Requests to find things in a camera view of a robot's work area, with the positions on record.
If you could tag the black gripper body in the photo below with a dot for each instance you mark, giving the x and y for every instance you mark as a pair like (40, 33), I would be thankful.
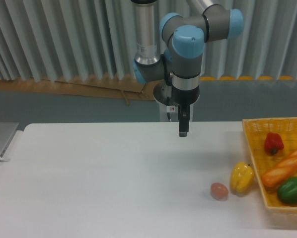
(186, 97)

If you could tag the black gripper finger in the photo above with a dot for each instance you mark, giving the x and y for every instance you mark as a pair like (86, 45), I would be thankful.
(181, 121)
(186, 119)

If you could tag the orange baguette bread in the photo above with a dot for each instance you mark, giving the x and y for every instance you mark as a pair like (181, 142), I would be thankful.
(281, 171)

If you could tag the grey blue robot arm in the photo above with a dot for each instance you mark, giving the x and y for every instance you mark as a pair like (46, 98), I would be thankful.
(172, 48)

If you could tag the brown cardboard sheet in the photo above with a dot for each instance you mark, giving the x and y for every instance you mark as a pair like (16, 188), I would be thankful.
(127, 89)

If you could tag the yellow bell pepper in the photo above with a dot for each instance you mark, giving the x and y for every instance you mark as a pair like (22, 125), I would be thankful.
(241, 177)

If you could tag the brown egg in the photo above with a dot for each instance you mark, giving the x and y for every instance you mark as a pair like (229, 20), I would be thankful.
(219, 190)

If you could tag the red bell pepper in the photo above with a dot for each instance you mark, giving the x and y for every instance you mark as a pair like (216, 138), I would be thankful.
(273, 143)

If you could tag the yellow wicker basket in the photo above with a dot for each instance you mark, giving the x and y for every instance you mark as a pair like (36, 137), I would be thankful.
(255, 131)

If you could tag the green bell pepper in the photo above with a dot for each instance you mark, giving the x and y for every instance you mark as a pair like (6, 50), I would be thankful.
(287, 192)

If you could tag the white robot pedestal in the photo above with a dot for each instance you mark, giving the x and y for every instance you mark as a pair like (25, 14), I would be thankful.
(168, 109)

